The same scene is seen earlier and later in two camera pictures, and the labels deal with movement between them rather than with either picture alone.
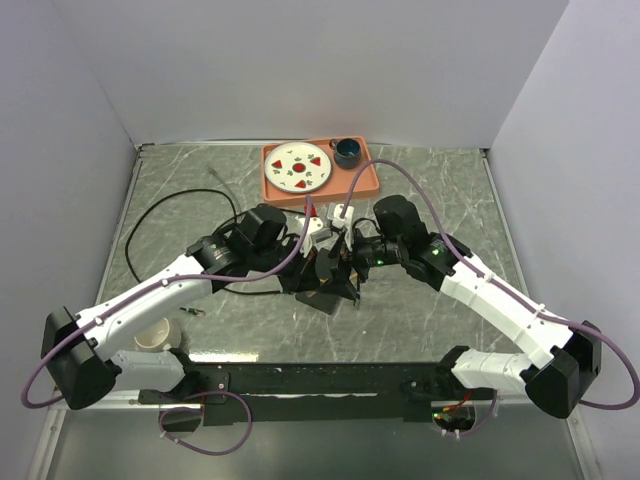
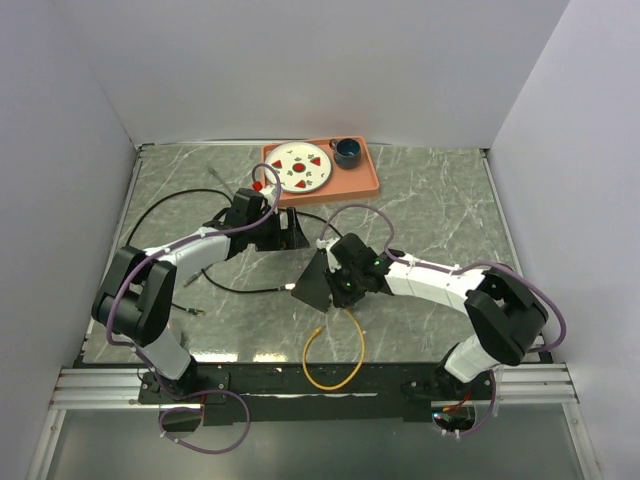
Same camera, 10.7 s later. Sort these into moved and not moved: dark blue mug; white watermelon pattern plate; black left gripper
Moved: black left gripper
Not moved: white watermelon pattern plate; dark blue mug
